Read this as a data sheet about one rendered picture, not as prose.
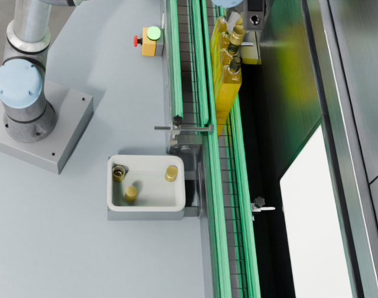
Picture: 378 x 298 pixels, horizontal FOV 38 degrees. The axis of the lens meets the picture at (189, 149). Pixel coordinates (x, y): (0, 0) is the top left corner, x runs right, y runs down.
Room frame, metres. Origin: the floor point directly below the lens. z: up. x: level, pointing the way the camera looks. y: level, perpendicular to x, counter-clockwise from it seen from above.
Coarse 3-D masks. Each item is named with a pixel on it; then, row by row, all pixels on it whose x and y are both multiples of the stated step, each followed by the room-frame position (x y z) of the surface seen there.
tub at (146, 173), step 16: (112, 160) 0.67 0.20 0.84; (128, 160) 0.70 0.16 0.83; (144, 160) 0.71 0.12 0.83; (160, 160) 0.73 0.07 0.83; (176, 160) 0.74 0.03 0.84; (112, 176) 0.64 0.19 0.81; (128, 176) 0.67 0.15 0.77; (144, 176) 0.69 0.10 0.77; (160, 176) 0.71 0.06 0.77; (176, 176) 0.71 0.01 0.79; (112, 192) 0.60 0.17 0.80; (144, 192) 0.64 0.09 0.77; (160, 192) 0.66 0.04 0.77; (176, 192) 0.67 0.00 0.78; (112, 208) 0.53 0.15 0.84; (128, 208) 0.55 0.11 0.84; (144, 208) 0.56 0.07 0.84; (160, 208) 0.58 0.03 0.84; (176, 208) 0.59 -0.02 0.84
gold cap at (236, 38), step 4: (236, 28) 0.98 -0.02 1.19; (240, 28) 0.99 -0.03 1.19; (232, 32) 0.98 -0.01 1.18; (236, 32) 0.97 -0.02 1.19; (240, 32) 0.98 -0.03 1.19; (244, 32) 0.98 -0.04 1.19; (232, 36) 0.97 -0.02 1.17; (236, 36) 0.97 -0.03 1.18; (240, 36) 0.97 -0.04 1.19; (244, 36) 0.98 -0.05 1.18; (232, 40) 0.97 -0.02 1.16; (236, 40) 0.97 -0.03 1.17; (240, 40) 0.97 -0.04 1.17; (236, 44) 0.97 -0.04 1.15
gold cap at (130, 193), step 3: (129, 186) 0.62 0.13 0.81; (132, 186) 0.63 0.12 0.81; (126, 189) 0.61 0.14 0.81; (129, 189) 0.62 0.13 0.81; (132, 189) 0.62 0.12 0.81; (135, 189) 0.62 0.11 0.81; (126, 192) 0.60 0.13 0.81; (129, 192) 0.61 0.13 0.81; (132, 192) 0.61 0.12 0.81; (135, 192) 0.61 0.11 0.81; (126, 195) 0.60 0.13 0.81; (129, 195) 0.60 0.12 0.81; (132, 195) 0.60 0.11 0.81; (135, 195) 0.60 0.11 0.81; (126, 198) 0.60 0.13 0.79; (129, 198) 0.60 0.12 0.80; (132, 198) 0.60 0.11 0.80; (135, 198) 0.61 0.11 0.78; (129, 201) 0.59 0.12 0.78; (132, 201) 0.60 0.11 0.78
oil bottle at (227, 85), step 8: (224, 72) 0.92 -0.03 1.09; (240, 72) 0.93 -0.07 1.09; (224, 80) 0.90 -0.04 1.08; (232, 80) 0.90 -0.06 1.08; (240, 80) 0.91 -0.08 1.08; (216, 88) 0.92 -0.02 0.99; (224, 88) 0.90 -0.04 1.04; (232, 88) 0.90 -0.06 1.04; (216, 96) 0.90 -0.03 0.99; (224, 96) 0.90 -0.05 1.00; (232, 96) 0.91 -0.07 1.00; (216, 104) 0.90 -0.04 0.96; (224, 104) 0.90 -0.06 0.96; (232, 104) 0.91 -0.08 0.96; (216, 112) 0.90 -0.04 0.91; (224, 112) 0.91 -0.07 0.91
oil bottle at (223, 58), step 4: (224, 48) 0.99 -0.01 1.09; (220, 52) 0.99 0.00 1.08; (224, 52) 0.98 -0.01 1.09; (220, 56) 0.98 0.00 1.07; (224, 56) 0.97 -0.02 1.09; (228, 56) 0.97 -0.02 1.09; (216, 60) 0.99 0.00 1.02; (220, 60) 0.96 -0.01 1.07; (224, 60) 0.96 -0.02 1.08; (228, 60) 0.96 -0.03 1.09; (216, 64) 0.98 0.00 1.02; (220, 64) 0.95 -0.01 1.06; (224, 64) 0.95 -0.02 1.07; (216, 68) 0.98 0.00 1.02; (220, 68) 0.95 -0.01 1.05; (216, 72) 0.97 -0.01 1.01; (216, 76) 0.96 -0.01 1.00; (216, 80) 0.95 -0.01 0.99
